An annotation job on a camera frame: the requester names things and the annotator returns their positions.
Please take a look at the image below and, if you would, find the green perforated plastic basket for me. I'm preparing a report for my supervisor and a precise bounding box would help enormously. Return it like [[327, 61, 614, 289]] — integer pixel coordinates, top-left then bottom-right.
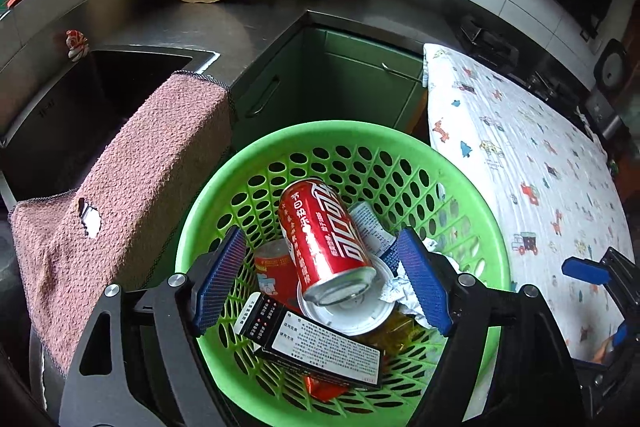
[[174, 119, 512, 427]]

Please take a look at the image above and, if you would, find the orange wafer snack packet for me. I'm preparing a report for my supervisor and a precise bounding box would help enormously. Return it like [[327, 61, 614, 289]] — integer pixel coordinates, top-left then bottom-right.
[[303, 375, 350, 403]]

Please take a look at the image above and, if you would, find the person right hand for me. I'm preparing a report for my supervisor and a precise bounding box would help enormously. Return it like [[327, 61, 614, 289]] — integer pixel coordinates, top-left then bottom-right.
[[591, 336, 617, 365]]

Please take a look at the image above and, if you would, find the white paper ball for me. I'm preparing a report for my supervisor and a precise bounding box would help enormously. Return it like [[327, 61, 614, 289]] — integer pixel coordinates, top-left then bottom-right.
[[381, 228, 460, 336]]

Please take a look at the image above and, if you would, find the white patterned table cloth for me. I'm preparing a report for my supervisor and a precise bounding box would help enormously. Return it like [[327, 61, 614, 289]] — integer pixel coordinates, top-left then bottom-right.
[[423, 43, 634, 360]]

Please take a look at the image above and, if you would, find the red cola can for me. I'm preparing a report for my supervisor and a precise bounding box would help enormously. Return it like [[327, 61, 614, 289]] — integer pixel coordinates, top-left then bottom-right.
[[278, 178, 376, 307]]

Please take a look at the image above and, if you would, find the black rice cooker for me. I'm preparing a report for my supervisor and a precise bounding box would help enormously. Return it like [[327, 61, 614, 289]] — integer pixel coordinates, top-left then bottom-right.
[[585, 39, 630, 141]]

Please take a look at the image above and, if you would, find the white plastic cup lid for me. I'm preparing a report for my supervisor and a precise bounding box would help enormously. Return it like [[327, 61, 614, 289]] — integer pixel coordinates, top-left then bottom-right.
[[296, 257, 395, 337]]

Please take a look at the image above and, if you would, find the black white medicine box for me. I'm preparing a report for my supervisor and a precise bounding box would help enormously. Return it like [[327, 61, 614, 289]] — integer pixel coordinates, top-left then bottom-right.
[[233, 291, 383, 389]]

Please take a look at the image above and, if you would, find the pink towel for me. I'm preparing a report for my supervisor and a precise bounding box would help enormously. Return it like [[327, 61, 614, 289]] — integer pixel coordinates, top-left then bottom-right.
[[9, 72, 231, 374]]

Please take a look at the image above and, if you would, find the red cartoon paper cup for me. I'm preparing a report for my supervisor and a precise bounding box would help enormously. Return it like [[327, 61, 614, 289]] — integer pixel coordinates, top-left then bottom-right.
[[254, 239, 299, 312]]

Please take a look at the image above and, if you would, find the blue white milk carton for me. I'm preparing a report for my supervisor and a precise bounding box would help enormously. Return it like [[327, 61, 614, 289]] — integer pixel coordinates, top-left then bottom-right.
[[348, 202, 396, 257]]

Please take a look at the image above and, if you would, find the black gas stove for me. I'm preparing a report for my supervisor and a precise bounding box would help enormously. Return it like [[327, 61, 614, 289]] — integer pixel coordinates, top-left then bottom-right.
[[454, 14, 589, 112]]

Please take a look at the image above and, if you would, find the yellow plastic wrapper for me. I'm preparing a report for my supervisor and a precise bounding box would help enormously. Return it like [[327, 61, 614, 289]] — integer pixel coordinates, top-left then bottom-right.
[[355, 310, 423, 357]]

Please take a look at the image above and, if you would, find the steel kitchen sink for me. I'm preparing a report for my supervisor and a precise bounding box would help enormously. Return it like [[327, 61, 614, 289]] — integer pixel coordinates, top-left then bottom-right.
[[1, 46, 219, 209]]

